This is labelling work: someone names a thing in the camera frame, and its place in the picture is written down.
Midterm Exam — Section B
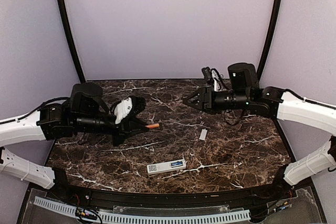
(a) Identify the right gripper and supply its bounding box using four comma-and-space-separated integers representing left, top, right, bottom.
182, 86, 250, 115

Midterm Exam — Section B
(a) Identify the orange battery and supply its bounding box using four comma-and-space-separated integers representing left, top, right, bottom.
146, 123, 160, 129

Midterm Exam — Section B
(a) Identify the white battery cover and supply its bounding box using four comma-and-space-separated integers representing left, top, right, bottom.
199, 129, 207, 141

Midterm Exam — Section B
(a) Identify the white remote control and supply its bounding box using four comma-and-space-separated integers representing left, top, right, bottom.
146, 159, 186, 175

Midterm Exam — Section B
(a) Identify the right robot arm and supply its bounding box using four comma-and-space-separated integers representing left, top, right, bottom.
183, 62, 335, 200

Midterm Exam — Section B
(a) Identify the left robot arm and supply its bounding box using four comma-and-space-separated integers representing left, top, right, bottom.
1, 83, 150, 201

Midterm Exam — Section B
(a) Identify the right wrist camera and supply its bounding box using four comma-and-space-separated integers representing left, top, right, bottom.
201, 67, 227, 92

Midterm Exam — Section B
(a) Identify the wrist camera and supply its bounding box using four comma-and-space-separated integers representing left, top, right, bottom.
201, 67, 227, 92
110, 95, 146, 125

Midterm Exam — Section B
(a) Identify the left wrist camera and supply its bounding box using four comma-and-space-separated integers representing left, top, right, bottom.
110, 95, 146, 125

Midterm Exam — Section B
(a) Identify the black front rail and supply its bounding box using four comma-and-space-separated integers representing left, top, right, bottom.
69, 185, 272, 209

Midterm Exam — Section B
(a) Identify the white slotted cable duct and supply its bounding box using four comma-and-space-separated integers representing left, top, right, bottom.
33, 196, 250, 223

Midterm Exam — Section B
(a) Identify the right black frame post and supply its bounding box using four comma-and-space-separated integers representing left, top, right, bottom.
257, 0, 281, 81

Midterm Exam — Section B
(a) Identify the black frame post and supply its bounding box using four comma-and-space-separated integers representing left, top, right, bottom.
57, 0, 86, 83
257, 0, 281, 81

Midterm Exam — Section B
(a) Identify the left black frame post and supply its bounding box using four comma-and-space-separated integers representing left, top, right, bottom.
57, 0, 86, 83

